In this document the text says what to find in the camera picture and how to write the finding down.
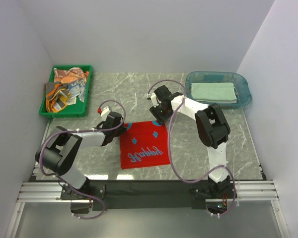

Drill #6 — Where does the green plastic bin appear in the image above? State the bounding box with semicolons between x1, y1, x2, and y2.
39;65;93;118

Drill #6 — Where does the green panda towel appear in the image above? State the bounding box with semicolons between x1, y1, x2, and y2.
191;82;237;103

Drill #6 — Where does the folded white towel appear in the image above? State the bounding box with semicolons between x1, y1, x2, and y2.
194;99;237;105

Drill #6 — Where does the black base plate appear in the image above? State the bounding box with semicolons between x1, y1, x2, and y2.
60;178;241;213

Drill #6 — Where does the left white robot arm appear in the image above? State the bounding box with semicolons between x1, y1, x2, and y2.
42;111;127;199

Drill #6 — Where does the red blue patterned cloth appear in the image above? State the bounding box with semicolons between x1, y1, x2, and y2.
119;120;170;170

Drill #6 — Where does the aluminium mounting rail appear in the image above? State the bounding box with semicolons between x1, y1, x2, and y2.
4;121;289;238

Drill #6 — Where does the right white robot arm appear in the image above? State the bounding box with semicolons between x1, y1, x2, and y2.
147;85;232;198

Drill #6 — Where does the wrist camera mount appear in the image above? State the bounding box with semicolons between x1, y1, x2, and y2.
97;106;112;120
147;93;159;107

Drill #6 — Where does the blue translucent plastic tub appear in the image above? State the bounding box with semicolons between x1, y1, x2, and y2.
185;71;252;108

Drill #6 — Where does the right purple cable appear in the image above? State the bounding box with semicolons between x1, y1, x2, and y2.
149;79;239;218

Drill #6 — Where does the orange yellow cloth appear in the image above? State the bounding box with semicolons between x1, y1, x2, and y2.
45;82;71;113

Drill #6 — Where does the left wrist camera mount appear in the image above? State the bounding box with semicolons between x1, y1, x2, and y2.
97;106;112;120

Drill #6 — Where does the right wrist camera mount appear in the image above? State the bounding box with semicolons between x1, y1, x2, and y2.
147;93;159;107

